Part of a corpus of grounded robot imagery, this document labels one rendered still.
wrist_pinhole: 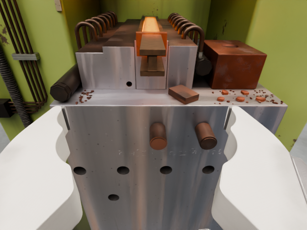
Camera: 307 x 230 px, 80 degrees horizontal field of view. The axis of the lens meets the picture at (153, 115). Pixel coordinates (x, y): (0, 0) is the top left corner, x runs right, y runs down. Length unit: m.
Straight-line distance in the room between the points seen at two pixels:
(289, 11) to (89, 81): 0.45
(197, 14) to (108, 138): 0.62
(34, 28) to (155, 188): 0.44
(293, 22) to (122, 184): 0.52
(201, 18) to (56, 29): 0.53
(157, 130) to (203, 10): 0.61
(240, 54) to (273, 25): 0.19
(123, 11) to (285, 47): 0.54
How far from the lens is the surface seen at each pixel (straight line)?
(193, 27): 0.34
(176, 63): 0.33
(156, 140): 0.28
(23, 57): 0.54
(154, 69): 0.21
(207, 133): 0.30
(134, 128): 0.32
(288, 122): 0.70
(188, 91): 0.31
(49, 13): 0.50
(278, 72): 0.58
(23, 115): 0.62
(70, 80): 0.33
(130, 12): 0.80
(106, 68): 0.34
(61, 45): 0.50
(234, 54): 0.35
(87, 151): 0.37
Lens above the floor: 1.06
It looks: 33 degrees down
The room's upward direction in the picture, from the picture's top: 1 degrees clockwise
